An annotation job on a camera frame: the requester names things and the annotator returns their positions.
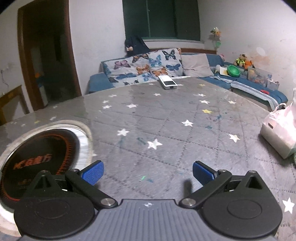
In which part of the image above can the teddy bear plush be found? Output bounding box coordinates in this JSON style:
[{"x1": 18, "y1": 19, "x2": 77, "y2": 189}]
[{"x1": 234, "y1": 54, "x2": 255, "y2": 71}]

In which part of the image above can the round induction cooker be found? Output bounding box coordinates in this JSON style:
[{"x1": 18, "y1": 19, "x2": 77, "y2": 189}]
[{"x1": 1, "y1": 120, "x2": 93, "y2": 237}]

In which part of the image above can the green bowl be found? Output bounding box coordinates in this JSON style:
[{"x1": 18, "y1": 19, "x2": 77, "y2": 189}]
[{"x1": 227, "y1": 65, "x2": 240, "y2": 78}]

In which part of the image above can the white small device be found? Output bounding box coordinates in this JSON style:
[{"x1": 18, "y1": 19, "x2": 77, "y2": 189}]
[{"x1": 158, "y1": 75, "x2": 178, "y2": 90}]

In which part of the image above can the blue sofa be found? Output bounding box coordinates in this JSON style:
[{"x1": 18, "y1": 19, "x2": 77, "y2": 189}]
[{"x1": 88, "y1": 54, "x2": 288, "y2": 109}]

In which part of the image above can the clear toy storage box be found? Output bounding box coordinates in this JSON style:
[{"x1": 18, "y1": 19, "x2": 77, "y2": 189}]
[{"x1": 247, "y1": 67, "x2": 273, "y2": 87}]

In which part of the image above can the wooden side table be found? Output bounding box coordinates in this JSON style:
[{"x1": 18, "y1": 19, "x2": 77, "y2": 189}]
[{"x1": 1, "y1": 85, "x2": 30, "y2": 126}]

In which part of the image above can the white plastic bag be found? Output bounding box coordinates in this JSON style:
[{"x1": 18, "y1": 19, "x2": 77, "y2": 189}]
[{"x1": 260, "y1": 95, "x2": 296, "y2": 159}]

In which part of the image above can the grey star patterned mat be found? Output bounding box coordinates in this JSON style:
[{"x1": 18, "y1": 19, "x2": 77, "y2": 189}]
[{"x1": 1, "y1": 78, "x2": 295, "y2": 240}]

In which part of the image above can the grey pillow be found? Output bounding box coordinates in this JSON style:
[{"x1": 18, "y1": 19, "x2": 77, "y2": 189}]
[{"x1": 182, "y1": 54, "x2": 214, "y2": 78}]

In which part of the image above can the black bag on sofa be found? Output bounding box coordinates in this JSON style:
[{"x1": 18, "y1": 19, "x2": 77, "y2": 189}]
[{"x1": 125, "y1": 36, "x2": 150, "y2": 57}]

